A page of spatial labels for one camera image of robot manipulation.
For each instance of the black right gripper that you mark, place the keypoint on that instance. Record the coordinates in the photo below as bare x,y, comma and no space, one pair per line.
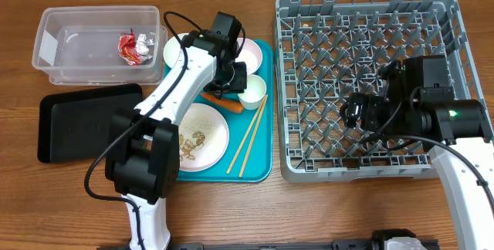
373,109

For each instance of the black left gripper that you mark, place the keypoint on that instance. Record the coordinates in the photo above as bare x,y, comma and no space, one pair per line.
238,84

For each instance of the white paper cup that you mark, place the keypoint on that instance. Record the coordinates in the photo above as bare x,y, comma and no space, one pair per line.
254,93

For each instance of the pink shallow bowl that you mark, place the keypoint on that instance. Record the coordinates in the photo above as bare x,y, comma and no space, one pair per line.
251,55

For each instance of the white small bowl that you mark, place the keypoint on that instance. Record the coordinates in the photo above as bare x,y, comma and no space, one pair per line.
171,52

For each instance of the red snack wrapper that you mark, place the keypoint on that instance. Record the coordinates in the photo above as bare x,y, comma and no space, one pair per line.
135,49

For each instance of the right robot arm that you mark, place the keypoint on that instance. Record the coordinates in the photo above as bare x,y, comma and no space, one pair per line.
420,106

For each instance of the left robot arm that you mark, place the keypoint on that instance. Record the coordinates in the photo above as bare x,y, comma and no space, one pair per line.
142,159

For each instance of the grey dishwasher rack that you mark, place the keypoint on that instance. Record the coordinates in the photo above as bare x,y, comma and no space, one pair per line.
328,49

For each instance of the orange carrot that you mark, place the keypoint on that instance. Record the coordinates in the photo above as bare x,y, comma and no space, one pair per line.
230,105

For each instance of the white plate with peanuts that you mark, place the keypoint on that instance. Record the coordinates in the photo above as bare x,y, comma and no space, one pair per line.
203,138

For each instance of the right wooden chopstick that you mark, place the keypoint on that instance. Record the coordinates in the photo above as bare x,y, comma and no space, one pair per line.
258,118

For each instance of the wooden chopstick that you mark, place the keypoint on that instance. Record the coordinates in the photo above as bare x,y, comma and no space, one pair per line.
258,118
254,119

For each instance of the teal plastic tray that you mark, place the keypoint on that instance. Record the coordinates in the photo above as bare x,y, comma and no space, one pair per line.
259,164

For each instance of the left wooden chopstick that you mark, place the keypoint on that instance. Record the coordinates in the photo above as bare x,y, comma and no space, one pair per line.
254,119

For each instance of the clear plastic bin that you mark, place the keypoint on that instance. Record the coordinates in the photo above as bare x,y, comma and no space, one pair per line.
79,45

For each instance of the black plastic tray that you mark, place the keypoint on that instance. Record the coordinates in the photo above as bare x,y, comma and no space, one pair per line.
75,125

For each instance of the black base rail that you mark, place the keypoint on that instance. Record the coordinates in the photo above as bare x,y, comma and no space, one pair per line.
395,238

